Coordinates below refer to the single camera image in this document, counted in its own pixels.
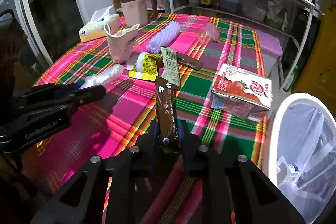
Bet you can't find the yellow wooden door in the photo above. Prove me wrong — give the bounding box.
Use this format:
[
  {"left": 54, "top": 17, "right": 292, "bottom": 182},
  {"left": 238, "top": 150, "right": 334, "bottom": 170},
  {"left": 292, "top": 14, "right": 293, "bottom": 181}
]
[{"left": 291, "top": 0, "right": 335, "bottom": 115}]

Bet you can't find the green barcode snack wrapper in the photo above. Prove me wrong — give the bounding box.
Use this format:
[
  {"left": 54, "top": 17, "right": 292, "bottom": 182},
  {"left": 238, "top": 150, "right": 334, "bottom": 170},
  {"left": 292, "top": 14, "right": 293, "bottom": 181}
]
[{"left": 161, "top": 47, "right": 181, "bottom": 89}]

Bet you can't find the green bottle on floor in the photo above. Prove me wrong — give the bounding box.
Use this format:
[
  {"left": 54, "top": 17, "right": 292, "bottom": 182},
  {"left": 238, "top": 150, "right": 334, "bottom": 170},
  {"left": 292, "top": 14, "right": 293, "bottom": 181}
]
[{"left": 283, "top": 65, "right": 298, "bottom": 92}]

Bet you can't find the pink clear plastic cup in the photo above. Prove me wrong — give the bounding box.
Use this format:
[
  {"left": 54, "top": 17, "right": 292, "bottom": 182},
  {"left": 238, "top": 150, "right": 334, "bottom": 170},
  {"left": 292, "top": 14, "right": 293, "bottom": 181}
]
[{"left": 197, "top": 22, "right": 220, "bottom": 44}]

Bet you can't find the white metal kitchen shelf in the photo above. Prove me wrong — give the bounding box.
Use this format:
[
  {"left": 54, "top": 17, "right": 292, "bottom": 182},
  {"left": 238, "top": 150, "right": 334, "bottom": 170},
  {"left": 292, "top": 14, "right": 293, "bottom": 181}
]
[{"left": 166, "top": 0, "right": 324, "bottom": 91}]

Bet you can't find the clear plastic bag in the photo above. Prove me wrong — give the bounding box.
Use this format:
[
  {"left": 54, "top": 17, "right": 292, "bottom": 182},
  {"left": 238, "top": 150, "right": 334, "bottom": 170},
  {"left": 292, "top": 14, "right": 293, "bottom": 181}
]
[{"left": 79, "top": 64, "right": 125, "bottom": 89}]

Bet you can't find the pink lidded storage box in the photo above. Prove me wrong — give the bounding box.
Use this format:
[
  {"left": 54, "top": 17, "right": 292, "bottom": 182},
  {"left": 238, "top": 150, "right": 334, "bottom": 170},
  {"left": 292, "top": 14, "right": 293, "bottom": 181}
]
[{"left": 255, "top": 29, "right": 283, "bottom": 77}]

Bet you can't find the brown coffee stick wrapper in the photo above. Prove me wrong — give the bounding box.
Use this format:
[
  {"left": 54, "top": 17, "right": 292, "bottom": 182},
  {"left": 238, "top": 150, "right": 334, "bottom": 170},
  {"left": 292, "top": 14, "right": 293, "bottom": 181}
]
[{"left": 155, "top": 77, "right": 179, "bottom": 150}]

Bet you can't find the white trash bin with liner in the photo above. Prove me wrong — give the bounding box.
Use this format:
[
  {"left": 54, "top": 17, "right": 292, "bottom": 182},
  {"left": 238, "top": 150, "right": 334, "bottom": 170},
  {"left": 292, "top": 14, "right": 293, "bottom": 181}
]
[{"left": 261, "top": 93, "right": 335, "bottom": 223}]

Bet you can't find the dark brown flat wrapper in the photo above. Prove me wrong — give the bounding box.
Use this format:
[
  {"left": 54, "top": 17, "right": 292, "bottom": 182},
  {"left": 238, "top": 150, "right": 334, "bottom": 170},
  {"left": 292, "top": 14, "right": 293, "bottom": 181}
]
[{"left": 176, "top": 52, "right": 203, "bottom": 71}]

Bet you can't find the pink brown lidded pitcher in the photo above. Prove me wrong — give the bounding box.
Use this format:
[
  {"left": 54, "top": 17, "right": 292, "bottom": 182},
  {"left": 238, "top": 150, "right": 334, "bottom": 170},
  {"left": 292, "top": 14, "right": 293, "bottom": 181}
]
[{"left": 119, "top": 0, "right": 158, "bottom": 27}]

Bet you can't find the blue jug on shelf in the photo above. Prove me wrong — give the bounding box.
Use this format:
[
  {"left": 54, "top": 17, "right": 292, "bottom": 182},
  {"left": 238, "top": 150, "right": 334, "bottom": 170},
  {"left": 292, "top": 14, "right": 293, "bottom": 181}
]
[{"left": 219, "top": 0, "right": 239, "bottom": 14}]

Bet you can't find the yellow snack wrapper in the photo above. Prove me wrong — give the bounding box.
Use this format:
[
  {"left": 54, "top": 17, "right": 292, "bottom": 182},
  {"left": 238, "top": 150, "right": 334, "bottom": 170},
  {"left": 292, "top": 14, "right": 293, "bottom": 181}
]
[{"left": 128, "top": 52, "right": 162, "bottom": 82}]

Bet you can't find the white paper cup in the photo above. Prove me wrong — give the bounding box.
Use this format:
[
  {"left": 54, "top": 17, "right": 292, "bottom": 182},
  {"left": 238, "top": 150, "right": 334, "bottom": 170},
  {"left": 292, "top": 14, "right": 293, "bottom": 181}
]
[{"left": 104, "top": 24, "right": 140, "bottom": 64}]

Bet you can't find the strawberry juice carton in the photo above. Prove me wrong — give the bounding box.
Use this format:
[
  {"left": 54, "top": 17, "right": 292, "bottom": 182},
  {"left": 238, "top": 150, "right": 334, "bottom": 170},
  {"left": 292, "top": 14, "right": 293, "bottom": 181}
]
[{"left": 209, "top": 63, "right": 272, "bottom": 123}]

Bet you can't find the tissue pack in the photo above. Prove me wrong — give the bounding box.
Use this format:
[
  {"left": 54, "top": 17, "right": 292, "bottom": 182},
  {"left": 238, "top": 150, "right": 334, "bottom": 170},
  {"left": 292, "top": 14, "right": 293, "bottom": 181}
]
[{"left": 79, "top": 5, "right": 121, "bottom": 43}]

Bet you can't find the plaid pink green tablecloth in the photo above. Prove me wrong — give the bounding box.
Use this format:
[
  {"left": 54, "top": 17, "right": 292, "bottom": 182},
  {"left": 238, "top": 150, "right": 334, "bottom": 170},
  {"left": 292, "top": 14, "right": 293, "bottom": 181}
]
[{"left": 22, "top": 12, "right": 268, "bottom": 224}]

